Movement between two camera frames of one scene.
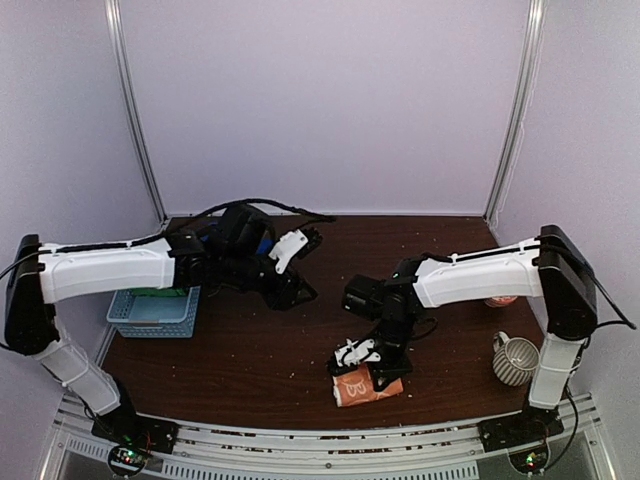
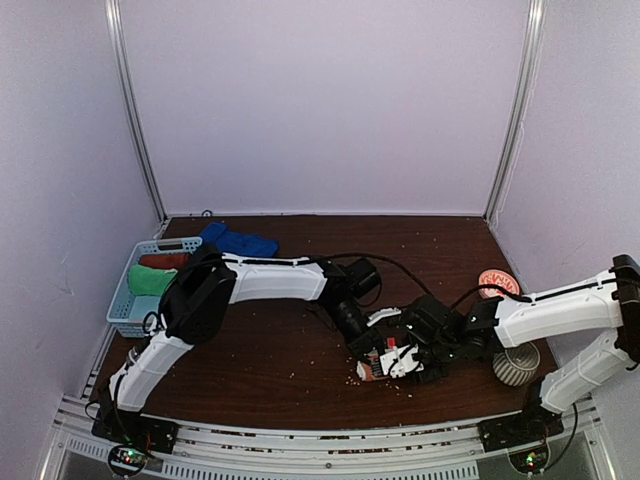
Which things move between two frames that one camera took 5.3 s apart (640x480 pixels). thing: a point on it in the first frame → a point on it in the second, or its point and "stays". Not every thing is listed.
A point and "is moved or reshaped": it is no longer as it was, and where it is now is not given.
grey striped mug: (516, 360) stays
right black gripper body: (396, 330) → (442, 353)
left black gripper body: (239, 272) → (347, 332)
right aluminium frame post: (534, 30) stays
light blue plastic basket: (155, 316) stays
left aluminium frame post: (126, 95) stays
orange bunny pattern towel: (357, 386) is moved or reshaped
